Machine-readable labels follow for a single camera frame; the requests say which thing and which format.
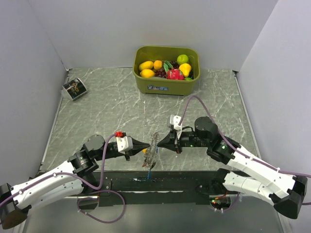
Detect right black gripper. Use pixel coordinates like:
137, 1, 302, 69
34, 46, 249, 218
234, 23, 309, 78
157, 128, 209, 153

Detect metal keyring disc with rings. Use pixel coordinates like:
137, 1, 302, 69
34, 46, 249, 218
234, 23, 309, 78
142, 132, 160, 170

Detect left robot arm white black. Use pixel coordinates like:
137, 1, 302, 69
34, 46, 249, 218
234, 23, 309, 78
0, 132, 150, 230

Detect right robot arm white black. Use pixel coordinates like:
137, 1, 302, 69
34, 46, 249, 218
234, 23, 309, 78
157, 115, 308, 219

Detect olive green plastic bin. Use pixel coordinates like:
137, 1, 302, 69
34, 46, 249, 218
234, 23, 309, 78
133, 46, 200, 96

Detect pink dragon fruit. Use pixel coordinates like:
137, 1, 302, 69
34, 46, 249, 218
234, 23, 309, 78
166, 69, 185, 80

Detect dark red grapes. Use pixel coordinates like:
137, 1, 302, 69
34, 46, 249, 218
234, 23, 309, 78
154, 61, 179, 79

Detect yellow mango lower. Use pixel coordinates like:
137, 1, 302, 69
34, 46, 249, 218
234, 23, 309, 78
140, 69, 155, 78

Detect yellow mango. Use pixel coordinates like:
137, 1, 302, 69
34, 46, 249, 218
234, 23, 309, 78
140, 69, 155, 78
138, 61, 154, 71

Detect yellow pear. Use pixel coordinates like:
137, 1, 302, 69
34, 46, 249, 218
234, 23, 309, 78
179, 63, 192, 78

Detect orange fruit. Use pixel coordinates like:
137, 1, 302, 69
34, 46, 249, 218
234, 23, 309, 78
154, 60, 163, 70

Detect yellow mango upper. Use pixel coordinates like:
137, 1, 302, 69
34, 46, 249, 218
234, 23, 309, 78
138, 61, 154, 71

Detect green apple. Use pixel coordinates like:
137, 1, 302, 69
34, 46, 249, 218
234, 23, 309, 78
177, 54, 189, 66

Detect black printed can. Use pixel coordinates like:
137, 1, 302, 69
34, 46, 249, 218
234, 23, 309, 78
61, 78, 87, 101

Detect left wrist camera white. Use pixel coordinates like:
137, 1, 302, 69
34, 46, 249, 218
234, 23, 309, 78
115, 131, 127, 153

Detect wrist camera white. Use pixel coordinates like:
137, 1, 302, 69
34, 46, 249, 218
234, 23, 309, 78
167, 115, 182, 139
115, 131, 127, 153

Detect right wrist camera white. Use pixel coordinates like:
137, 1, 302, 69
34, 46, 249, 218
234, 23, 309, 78
167, 115, 182, 139

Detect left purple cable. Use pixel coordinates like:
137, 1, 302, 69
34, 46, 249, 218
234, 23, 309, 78
0, 133, 120, 225

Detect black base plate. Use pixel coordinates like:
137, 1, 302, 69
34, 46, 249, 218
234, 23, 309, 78
84, 171, 237, 207

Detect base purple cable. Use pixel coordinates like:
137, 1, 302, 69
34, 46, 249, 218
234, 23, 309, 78
77, 190, 126, 223

